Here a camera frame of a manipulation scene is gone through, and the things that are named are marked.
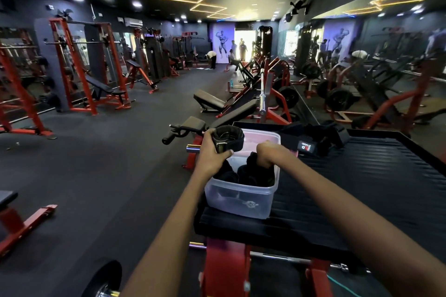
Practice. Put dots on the black wall fan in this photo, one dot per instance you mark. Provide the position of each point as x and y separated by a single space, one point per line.
298 8

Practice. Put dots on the black weight stack machine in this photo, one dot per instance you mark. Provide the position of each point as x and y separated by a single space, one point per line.
156 53

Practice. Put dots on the purple bodybuilder wall mural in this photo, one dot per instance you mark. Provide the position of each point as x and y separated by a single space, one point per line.
221 41

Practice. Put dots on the black weight plate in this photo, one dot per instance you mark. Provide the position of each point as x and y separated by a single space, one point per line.
288 97

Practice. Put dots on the double-striped black wrap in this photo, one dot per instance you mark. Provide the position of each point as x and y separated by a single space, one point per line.
227 176
248 175

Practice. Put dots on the large wall mirror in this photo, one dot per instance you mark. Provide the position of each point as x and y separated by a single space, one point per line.
383 63

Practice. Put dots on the thin chrome bar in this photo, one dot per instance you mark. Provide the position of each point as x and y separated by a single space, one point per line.
278 257

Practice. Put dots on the person's right forearm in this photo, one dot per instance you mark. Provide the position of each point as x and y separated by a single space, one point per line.
366 220

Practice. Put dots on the red floor bench frame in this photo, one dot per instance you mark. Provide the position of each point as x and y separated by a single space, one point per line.
21 223

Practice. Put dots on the red power rack with bench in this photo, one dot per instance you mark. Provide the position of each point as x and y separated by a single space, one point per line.
94 86

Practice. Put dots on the black ribbed platform tray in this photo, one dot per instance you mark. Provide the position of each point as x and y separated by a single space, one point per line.
366 175

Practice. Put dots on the clear plastic container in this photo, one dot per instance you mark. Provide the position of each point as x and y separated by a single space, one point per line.
240 202

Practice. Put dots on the red squat rack frame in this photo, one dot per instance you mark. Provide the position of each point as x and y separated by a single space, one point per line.
24 98

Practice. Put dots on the person's left forearm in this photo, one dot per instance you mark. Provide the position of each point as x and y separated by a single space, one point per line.
163 248

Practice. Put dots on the pink plastic lid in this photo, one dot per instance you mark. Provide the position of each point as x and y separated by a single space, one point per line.
289 145

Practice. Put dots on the chrome barbell sleeve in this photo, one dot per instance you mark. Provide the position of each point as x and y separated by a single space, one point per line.
262 98

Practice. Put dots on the black low bench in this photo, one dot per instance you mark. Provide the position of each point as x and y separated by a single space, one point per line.
209 99

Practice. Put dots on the person's right hand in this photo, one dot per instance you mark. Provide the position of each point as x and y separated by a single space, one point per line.
273 152

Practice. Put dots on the red plate-loaded machine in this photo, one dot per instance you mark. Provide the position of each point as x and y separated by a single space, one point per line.
275 98

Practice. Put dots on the person's left hand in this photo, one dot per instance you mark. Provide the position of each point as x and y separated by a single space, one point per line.
209 159

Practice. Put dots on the red incline bench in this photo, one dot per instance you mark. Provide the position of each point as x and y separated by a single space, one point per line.
133 63

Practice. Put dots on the white air conditioner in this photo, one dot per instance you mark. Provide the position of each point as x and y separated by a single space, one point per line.
133 22

